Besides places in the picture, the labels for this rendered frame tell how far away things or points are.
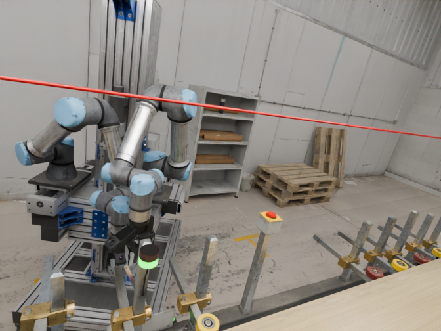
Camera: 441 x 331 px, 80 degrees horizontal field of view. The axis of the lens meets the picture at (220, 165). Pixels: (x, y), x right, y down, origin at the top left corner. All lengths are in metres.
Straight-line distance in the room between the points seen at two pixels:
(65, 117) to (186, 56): 2.61
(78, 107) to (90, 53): 2.20
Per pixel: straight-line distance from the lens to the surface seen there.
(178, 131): 1.24
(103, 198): 1.21
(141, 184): 0.88
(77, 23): 3.35
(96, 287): 2.16
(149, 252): 0.88
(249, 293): 1.35
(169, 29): 3.57
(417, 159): 8.45
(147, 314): 1.14
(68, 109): 1.19
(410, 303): 1.65
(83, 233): 1.74
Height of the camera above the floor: 1.72
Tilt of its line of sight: 18 degrees down
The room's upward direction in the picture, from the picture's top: 11 degrees clockwise
